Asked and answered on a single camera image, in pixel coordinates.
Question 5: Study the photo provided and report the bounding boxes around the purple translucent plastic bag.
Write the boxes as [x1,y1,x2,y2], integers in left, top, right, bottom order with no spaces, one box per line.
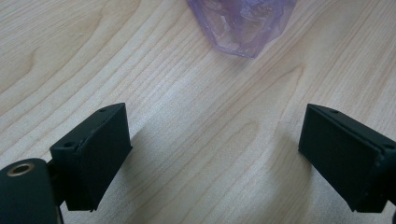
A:
[186,0,297,60]

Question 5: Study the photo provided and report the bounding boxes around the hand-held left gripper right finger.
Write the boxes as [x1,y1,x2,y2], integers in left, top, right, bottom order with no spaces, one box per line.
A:
[298,103,396,214]

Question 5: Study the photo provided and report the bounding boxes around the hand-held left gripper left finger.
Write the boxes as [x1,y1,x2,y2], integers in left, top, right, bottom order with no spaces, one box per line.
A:
[49,102,134,213]

